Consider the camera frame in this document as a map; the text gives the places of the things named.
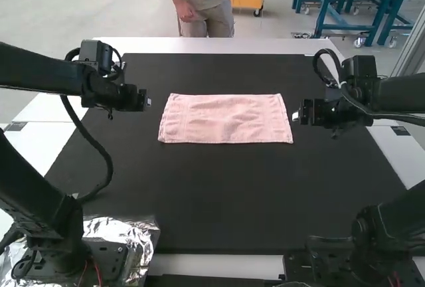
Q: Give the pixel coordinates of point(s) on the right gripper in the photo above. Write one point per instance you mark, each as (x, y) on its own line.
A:
(318, 112)

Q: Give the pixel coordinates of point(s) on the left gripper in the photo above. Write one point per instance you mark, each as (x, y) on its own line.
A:
(129, 99)

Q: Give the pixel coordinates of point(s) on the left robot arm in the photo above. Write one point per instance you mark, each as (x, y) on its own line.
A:
(33, 71)

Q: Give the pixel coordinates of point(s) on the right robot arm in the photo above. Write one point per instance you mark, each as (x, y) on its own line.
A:
(398, 91)

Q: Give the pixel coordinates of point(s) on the pale towel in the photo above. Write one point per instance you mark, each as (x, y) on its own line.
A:
(225, 117)

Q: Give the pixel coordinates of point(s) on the black mat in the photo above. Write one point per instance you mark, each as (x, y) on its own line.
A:
(232, 184)

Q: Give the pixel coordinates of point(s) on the silver foil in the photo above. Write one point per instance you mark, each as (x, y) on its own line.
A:
(133, 234)

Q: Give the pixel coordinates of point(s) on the dark base panel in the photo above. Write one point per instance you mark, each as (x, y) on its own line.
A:
(295, 267)

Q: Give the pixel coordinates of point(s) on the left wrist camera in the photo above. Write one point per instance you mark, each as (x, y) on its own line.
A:
(94, 52)

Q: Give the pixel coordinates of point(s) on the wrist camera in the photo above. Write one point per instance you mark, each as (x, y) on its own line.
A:
(360, 67)
(94, 52)

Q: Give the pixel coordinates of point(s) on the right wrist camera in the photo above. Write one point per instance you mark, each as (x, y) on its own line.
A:
(360, 67)

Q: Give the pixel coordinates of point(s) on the grey aluminium post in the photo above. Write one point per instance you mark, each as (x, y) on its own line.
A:
(411, 41)

